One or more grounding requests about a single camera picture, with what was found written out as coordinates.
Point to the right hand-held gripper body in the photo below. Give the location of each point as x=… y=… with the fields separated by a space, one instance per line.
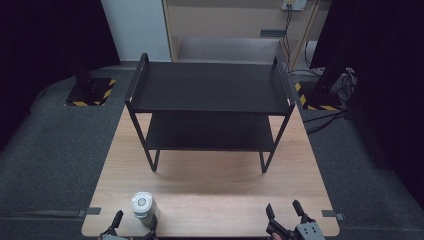
x=308 y=231

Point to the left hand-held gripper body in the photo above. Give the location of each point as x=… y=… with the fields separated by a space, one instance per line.
x=111 y=236

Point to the white cylindrical can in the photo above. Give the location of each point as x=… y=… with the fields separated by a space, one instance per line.
x=145 y=207

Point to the person's right hand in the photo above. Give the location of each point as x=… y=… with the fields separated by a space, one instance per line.
x=276 y=237

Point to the grey tape strip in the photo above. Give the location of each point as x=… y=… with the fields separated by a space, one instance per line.
x=332 y=214
x=90 y=211

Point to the black stand with striped base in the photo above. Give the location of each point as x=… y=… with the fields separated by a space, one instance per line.
x=91 y=91
x=321 y=93

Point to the black two-tier metal shelf rack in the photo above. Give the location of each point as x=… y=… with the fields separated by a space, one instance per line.
x=210 y=86

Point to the dark curtain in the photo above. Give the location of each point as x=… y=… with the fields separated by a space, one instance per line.
x=390 y=83
x=43 y=50

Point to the white pillar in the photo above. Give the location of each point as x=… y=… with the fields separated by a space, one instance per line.
x=136 y=30

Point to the beige wooden cabinet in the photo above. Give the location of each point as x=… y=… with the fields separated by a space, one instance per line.
x=226 y=23

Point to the white wall power socket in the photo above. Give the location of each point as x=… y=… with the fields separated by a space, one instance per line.
x=294 y=4

